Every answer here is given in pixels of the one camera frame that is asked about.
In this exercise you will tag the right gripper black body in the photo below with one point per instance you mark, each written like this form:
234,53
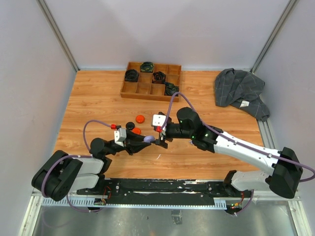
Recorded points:
172,131

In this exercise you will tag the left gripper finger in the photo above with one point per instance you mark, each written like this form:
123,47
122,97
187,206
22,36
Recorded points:
131,136
137,147

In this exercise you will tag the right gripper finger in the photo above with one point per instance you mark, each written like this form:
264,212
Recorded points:
161,136
161,143

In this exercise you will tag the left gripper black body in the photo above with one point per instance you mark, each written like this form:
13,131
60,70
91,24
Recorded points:
128,143

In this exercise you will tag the black earbud charging case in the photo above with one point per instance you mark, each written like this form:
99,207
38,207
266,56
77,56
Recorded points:
130,125

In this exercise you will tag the lilac earbud charging case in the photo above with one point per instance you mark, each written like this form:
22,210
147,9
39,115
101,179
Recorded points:
149,139

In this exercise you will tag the orange earbud charging case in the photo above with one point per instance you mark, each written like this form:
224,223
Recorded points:
140,119

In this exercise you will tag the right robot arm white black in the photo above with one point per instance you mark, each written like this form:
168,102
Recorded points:
278,170

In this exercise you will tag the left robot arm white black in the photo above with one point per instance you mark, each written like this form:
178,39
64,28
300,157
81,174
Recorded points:
64,173

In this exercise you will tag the wooden compartment tray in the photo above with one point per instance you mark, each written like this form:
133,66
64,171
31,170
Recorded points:
144,88

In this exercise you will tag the rolled dark belt centre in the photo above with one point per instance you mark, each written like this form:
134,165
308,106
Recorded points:
158,78

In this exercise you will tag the rolled dark belt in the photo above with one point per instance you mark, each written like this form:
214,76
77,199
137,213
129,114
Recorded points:
131,75
158,78

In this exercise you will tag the rolled dark belt left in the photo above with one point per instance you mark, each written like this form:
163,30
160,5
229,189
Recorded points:
131,75

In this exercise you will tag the rolled green belt top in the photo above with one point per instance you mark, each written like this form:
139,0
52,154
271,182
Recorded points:
147,67

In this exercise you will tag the grey checked cloth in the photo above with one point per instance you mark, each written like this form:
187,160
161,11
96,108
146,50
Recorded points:
241,89

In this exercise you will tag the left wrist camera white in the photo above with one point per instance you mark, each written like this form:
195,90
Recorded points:
120,136

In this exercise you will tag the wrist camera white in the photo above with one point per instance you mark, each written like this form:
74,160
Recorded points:
120,136
160,118

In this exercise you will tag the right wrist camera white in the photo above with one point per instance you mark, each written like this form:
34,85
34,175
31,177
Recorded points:
160,118

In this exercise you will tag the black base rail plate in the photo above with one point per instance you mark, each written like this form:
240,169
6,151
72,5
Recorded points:
162,192

